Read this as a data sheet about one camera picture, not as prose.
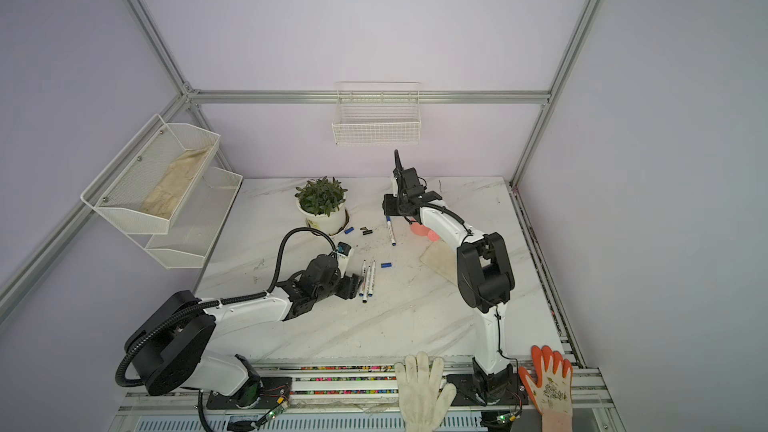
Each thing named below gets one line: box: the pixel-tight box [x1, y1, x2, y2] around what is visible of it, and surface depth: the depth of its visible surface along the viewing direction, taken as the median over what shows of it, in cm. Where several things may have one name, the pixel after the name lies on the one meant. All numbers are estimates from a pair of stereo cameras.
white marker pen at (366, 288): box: [362, 265, 371, 304], surface depth 92 cm
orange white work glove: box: [518, 345, 573, 432], surface depth 75 cm
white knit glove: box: [395, 351, 457, 432], surface depth 75 cm
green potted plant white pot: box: [295, 176, 348, 237], surface depth 95 cm
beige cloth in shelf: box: [142, 146, 211, 219], surface depth 81 cm
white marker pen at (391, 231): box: [386, 216, 397, 247], surface depth 106 cm
